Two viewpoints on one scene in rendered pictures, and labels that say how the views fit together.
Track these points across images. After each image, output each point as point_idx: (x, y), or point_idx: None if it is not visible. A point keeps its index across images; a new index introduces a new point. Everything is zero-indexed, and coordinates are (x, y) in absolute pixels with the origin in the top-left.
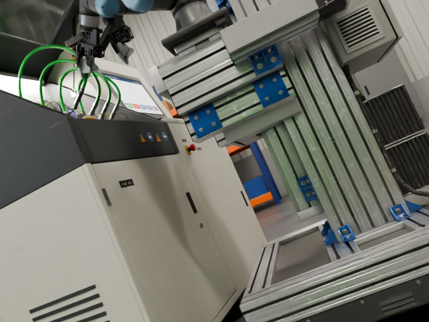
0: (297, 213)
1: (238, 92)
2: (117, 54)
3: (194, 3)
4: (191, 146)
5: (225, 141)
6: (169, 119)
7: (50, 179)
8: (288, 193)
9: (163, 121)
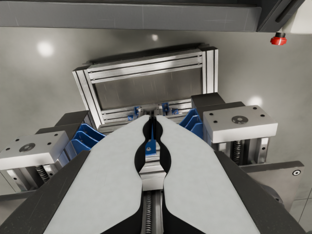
0: (138, 108)
1: None
2: (92, 147)
3: None
4: (272, 42)
5: (191, 106)
6: (308, 34)
7: None
8: (139, 115)
9: (269, 28)
